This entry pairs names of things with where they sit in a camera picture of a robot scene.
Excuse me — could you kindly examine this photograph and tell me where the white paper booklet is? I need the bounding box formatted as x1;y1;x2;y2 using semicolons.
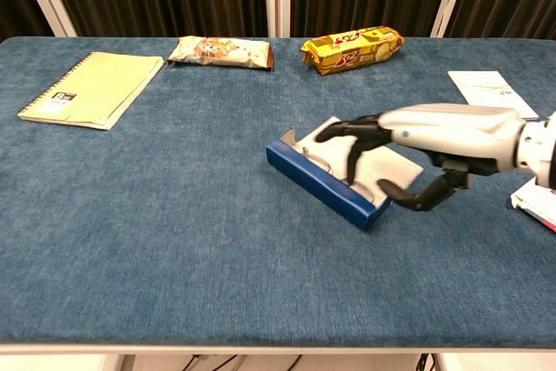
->
447;70;539;120

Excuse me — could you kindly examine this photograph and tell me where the spiral bound kraft notebook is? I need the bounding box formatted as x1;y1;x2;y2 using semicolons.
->
17;51;165;131

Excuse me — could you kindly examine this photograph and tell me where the yellow biscuit packet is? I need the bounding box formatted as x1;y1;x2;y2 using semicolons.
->
301;25;405;76

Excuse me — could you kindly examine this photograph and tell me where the blue fabric table cloth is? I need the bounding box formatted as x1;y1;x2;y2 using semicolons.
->
0;36;556;348

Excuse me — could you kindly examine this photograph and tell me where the blue glasses case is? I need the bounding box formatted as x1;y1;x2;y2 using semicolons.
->
265;116;425;232

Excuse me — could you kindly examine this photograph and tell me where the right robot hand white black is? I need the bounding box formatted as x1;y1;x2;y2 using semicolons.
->
314;103;529;212

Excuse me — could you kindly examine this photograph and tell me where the beige cartoon snack packet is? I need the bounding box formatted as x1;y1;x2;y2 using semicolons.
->
167;36;275;72

